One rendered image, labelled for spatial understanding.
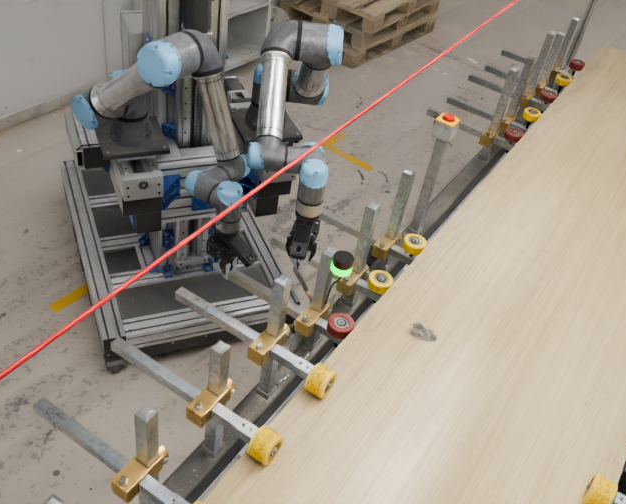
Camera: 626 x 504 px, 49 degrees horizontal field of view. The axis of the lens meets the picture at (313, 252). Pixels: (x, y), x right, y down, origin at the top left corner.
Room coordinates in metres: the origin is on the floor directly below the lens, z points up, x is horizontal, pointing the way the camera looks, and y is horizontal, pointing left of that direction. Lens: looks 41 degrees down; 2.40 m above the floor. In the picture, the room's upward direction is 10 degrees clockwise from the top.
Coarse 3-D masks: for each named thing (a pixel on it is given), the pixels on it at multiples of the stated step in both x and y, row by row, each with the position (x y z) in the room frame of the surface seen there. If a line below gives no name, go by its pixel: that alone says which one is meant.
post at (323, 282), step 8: (328, 248) 1.53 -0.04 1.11; (328, 256) 1.51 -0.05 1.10; (320, 264) 1.51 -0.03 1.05; (328, 264) 1.50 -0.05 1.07; (320, 272) 1.51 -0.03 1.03; (328, 272) 1.50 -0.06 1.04; (320, 280) 1.51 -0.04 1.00; (328, 280) 1.51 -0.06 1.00; (320, 288) 1.51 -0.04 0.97; (328, 288) 1.52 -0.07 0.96; (320, 296) 1.50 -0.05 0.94; (312, 304) 1.51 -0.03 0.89; (320, 304) 1.50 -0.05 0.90; (312, 336) 1.50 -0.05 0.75; (312, 344) 1.50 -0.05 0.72
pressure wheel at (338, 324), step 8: (328, 320) 1.44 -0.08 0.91; (336, 320) 1.45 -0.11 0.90; (344, 320) 1.45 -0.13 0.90; (352, 320) 1.46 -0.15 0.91; (328, 328) 1.42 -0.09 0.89; (336, 328) 1.41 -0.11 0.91; (344, 328) 1.42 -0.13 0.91; (352, 328) 1.43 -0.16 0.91; (336, 336) 1.40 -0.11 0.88; (344, 336) 1.41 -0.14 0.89; (336, 344) 1.44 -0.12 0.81
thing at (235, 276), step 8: (232, 272) 1.62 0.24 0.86; (240, 272) 1.62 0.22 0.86; (232, 280) 1.60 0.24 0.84; (240, 280) 1.59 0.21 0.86; (248, 280) 1.59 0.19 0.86; (248, 288) 1.58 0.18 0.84; (256, 288) 1.56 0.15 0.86; (264, 288) 1.57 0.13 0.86; (264, 296) 1.55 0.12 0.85; (288, 304) 1.52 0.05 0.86; (296, 304) 1.53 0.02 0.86; (288, 312) 1.51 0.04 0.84; (296, 312) 1.49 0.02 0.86; (320, 320) 1.48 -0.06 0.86; (320, 328) 1.45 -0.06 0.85; (328, 336) 1.44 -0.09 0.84
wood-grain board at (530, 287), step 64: (576, 128) 2.94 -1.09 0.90; (512, 192) 2.31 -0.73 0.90; (576, 192) 2.39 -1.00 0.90; (448, 256) 1.85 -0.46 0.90; (512, 256) 1.91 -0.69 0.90; (576, 256) 1.98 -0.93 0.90; (384, 320) 1.49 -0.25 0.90; (448, 320) 1.54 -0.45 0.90; (512, 320) 1.59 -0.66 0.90; (576, 320) 1.64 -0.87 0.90; (384, 384) 1.24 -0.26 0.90; (448, 384) 1.28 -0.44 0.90; (512, 384) 1.33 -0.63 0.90; (576, 384) 1.37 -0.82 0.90; (320, 448) 1.00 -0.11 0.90; (384, 448) 1.04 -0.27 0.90; (448, 448) 1.07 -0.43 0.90; (512, 448) 1.11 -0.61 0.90; (576, 448) 1.15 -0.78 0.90
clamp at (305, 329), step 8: (328, 304) 1.55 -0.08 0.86; (304, 312) 1.49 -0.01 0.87; (312, 312) 1.50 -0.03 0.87; (320, 312) 1.50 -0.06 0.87; (328, 312) 1.53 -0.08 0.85; (296, 320) 1.45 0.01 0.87; (312, 320) 1.46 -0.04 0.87; (296, 328) 1.45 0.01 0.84; (304, 328) 1.44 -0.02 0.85; (312, 328) 1.45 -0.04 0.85
